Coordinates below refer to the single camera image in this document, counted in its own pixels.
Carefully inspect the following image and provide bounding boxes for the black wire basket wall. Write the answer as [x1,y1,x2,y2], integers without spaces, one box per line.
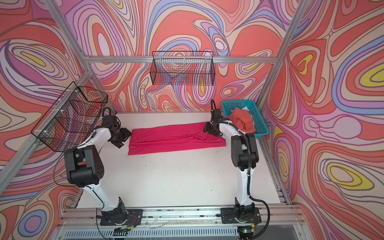
[150,51,216,86]
[31,82,108,152]

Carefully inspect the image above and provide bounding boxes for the aluminium horizontal back bar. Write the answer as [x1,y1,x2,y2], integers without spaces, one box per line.
[83,55,278,64]

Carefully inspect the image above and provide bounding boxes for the aluminium frame corner post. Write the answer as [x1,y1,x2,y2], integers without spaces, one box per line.
[256,0,312,110]
[44,0,118,115]

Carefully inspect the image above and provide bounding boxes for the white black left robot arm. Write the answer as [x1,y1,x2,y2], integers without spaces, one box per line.
[51,107,132,226]

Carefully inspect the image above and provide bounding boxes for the black wire basket back wall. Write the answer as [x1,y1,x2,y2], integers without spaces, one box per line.
[150,51,216,86]

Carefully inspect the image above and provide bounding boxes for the aluminium frame corner post left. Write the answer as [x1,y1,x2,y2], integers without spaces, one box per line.
[44,0,118,115]

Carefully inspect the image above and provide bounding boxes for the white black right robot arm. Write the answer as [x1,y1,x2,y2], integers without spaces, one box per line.
[204,100,271,240]

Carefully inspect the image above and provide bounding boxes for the magenta t shirt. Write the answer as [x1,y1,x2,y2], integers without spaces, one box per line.
[128,122,226,156]

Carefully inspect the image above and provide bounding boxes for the black wire basket left wall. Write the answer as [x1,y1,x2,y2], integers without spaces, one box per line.
[31,82,108,152]

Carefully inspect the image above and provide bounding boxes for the aluminium frame corner post right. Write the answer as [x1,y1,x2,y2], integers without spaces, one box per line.
[256,0,312,110]

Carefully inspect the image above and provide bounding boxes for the teal plastic basket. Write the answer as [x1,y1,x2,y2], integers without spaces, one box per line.
[222,100,269,139]

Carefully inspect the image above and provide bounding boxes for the coral red t shirt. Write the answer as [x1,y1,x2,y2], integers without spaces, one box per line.
[228,108,256,134]

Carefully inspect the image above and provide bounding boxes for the aluminium left wall bar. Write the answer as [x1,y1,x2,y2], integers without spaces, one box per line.
[1,70,91,194]

